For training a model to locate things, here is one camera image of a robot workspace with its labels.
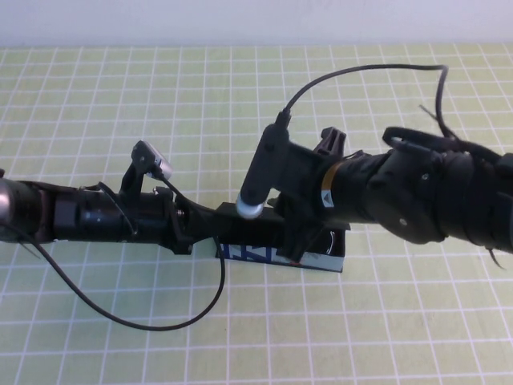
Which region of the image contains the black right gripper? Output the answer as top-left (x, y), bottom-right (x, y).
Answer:
top-left (277, 126), bottom-right (347, 262)

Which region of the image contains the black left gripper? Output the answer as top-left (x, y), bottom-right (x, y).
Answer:
top-left (119, 187), bottom-right (242, 257)

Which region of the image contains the black printed glasses case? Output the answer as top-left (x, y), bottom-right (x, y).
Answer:
top-left (214, 202), bottom-right (352, 274)

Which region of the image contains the green grid tablecloth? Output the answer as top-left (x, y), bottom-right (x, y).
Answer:
top-left (0, 45), bottom-right (513, 385)

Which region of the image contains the left black camera cable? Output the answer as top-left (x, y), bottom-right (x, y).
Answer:
top-left (11, 176), bottom-right (227, 332)

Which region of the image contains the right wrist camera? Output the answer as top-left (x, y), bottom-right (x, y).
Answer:
top-left (235, 123), bottom-right (290, 221)

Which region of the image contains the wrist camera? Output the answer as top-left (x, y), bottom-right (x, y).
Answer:
top-left (119, 139), bottom-right (175, 197)
top-left (235, 123), bottom-right (290, 221)

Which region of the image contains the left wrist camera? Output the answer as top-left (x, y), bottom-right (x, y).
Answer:
top-left (119, 139), bottom-right (175, 197)

